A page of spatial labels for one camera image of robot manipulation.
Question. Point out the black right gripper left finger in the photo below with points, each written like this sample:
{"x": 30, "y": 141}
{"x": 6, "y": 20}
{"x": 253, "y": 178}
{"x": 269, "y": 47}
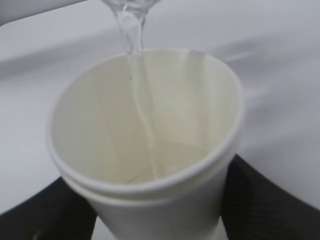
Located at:
{"x": 55, "y": 213}

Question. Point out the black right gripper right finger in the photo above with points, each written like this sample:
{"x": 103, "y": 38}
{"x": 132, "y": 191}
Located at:
{"x": 254, "y": 208}

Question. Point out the white paper cup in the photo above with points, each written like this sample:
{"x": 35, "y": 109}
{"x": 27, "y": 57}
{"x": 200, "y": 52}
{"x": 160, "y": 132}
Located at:
{"x": 150, "y": 149}

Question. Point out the clear green-label water bottle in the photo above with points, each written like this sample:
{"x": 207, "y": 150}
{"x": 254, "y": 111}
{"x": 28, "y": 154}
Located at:
{"x": 131, "y": 17}

